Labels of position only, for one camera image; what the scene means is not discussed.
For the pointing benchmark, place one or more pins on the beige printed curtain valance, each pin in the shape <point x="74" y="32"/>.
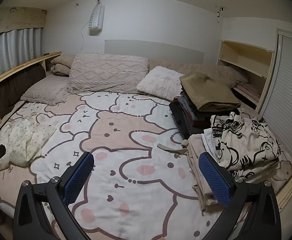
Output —
<point x="15" y="17"/>

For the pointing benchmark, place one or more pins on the floral cream pajama garment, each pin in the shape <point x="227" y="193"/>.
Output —
<point x="23" y="140"/>

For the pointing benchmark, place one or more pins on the beige folded clothes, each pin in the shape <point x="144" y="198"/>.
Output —
<point x="198" y="155"/>

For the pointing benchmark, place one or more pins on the ribbed wooden bed frame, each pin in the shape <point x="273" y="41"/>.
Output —
<point x="291" y="187"/>

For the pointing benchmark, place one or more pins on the white louvered wardrobe door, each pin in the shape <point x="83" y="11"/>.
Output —
<point x="283" y="80"/>

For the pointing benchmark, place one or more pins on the plain beige pillow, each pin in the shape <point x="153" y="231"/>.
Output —
<point x="63" y="60"/>
<point x="60" y="70"/>

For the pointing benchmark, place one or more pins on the wooden bedside shelf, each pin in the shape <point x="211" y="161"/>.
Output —
<point x="18" y="66"/>

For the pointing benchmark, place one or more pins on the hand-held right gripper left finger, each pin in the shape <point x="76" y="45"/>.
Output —
<point x="79" y="177"/>

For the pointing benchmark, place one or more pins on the cartoon printed cream pants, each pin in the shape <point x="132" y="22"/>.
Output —
<point x="241" y="142"/>

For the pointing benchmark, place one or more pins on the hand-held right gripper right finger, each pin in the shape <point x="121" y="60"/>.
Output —
<point x="214" y="180"/>

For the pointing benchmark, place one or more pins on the brown cushion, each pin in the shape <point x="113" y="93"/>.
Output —
<point x="18" y="85"/>

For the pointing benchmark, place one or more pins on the small beige knitted pillow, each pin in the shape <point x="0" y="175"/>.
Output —
<point x="45" y="90"/>

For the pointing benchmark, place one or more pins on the pink folded bedding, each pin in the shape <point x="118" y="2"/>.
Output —
<point x="248" y="88"/>

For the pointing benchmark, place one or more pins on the small black wall fixture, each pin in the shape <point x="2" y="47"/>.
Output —
<point x="220" y="11"/>

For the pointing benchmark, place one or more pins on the long beige blanket roll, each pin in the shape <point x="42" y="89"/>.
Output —
<point x="206" y="68"/>

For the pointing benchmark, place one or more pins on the stack of dark folded clothes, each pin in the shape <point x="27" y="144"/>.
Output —
<point x="186" y="120"/>

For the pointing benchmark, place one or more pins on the brown pillow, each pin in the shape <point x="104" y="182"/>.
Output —
<point x="206" y="92"/>

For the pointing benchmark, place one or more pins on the cream wall shelf niche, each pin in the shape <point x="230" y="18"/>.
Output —
<point x="241" y="52"/>

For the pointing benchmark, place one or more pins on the grey pleated curtain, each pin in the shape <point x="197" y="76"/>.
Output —
<point x="10" y="47"/>

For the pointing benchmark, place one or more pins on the large beige knitted pillow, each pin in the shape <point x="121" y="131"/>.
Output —
<point x="105" y="72"/>

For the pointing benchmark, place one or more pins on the fluffy white pillow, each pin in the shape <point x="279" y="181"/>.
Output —
<point x="158" y="82"/>

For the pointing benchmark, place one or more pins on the bear printed bedsheet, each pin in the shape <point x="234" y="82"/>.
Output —
<point x="125" y="130"/>

